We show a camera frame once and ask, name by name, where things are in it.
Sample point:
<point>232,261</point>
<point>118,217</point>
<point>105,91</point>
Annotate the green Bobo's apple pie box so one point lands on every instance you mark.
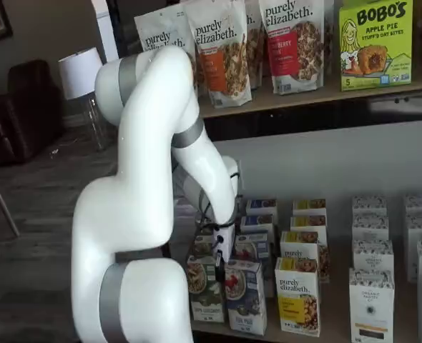
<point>375,46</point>

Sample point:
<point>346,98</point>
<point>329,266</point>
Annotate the blue flax plus cereal box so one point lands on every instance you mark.
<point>261,207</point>
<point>257,246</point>
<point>257,223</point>
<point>246,303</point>

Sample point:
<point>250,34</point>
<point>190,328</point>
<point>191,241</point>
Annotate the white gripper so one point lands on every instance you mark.
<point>227,243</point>

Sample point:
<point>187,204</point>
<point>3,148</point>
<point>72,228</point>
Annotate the blue label granola bag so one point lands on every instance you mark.
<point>161,32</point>

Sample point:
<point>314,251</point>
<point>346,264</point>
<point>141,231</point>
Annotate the white tall appliance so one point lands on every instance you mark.
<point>105,28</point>

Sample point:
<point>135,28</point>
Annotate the yellow purely elizabeth box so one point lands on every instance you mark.
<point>297,300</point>
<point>307,223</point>
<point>309,207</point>
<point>300,246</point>

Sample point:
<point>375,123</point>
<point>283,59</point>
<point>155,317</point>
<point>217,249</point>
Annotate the green apple cinnamon cereal box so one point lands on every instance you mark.
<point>205,293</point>
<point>202,246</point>

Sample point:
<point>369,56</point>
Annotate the tan wooden shelf board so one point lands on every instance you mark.
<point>336,250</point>
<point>304,98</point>

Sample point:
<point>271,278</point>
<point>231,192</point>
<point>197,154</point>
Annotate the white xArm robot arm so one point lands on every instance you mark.
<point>125,214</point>

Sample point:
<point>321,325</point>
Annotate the white shade lamp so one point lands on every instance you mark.
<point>78,71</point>

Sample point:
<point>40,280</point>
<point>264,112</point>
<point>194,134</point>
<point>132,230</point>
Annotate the black metal shelving rack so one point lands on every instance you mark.
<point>304,119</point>

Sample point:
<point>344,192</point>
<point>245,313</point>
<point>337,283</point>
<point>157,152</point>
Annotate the red label granola bag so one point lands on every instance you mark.
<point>289,43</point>

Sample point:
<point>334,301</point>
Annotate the dark brown leather armchair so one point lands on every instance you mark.
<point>25,118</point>

